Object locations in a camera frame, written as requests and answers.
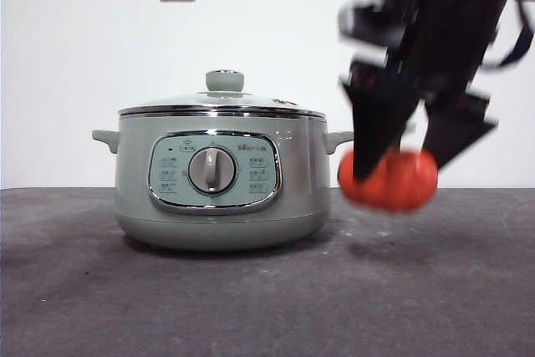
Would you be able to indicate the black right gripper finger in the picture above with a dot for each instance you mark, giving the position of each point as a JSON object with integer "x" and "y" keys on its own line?
{"x": 453, "y": 131}
{"x": 376, "y": 123}

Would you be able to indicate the small orange pumpkin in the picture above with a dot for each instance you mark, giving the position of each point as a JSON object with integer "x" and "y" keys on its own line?
{"x": 397, "y": 190}

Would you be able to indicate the glass lid with green knob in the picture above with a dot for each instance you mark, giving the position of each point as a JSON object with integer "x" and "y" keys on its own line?
{"x": 224, "y": 81}

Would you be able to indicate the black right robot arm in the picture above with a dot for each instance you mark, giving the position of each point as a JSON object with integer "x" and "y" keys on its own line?
{"x": 460, "y": 18}

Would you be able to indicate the sage green electric cooking pot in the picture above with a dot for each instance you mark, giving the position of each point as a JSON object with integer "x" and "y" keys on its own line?
{"x": 292, "y": 190}

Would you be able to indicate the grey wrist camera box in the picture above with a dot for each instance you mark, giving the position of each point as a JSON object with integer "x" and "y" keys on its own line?
{"x": 368, "y": 18}

